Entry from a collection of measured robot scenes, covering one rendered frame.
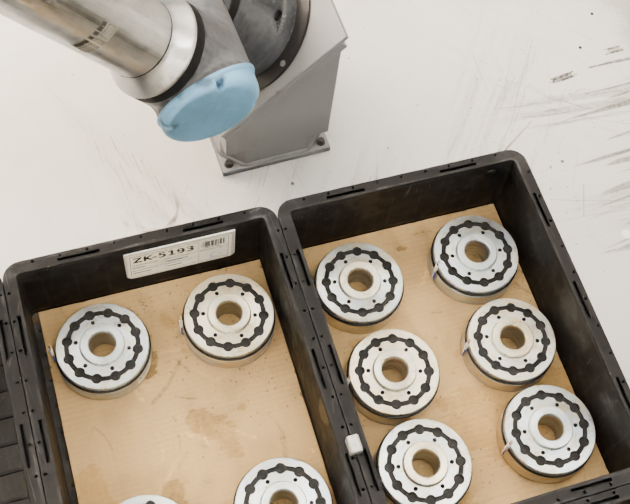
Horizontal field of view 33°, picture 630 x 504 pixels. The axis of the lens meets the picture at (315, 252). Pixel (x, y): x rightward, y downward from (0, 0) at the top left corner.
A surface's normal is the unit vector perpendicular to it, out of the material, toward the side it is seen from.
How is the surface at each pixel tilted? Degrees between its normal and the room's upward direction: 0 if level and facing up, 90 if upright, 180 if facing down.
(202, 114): 94
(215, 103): 94
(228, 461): 0
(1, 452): 0
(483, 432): 0
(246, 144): 90
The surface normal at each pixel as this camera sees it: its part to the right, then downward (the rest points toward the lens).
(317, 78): 0.32, 0.86
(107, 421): 0.08, -0.45
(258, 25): 0.44, 0.39
